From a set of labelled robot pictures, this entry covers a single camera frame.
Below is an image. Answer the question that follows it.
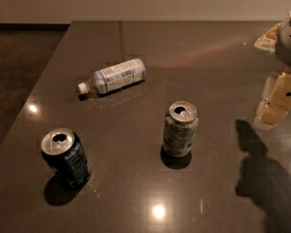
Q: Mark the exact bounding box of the clear plastic water bottle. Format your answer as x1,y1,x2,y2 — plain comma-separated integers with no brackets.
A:
78,58,146,94

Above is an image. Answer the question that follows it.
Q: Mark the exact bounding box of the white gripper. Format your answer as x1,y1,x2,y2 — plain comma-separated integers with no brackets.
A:
254,10,291,127

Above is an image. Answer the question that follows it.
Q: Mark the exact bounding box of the dark blue pepsi can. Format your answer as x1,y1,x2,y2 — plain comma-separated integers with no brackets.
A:
41,128,90,188

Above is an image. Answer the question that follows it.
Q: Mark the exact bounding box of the green white 7up can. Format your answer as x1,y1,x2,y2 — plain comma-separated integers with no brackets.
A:
163,101,199,157

